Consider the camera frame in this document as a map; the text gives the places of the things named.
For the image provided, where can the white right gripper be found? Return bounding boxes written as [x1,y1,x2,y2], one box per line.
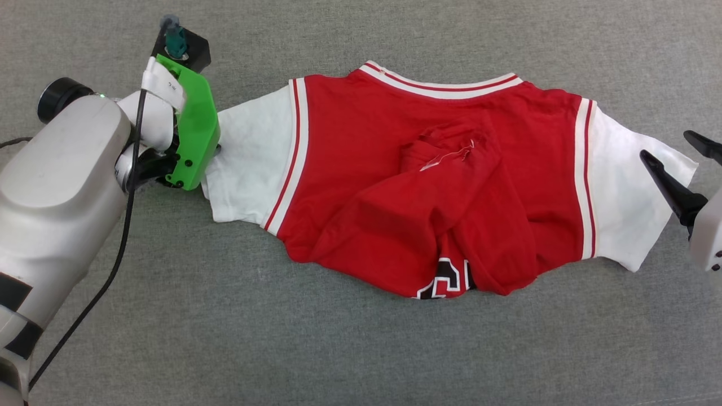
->
[640,130,722,273]

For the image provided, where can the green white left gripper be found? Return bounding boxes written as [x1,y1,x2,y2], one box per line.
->
[133,53,222,191]

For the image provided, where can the red and white jersey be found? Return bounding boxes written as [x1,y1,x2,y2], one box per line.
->
[201,60,699,301]

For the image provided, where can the grey fabric sofa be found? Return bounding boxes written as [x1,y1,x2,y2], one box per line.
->
[0,0,722,406]

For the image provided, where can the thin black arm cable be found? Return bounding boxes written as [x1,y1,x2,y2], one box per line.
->
[27,89,148,391]

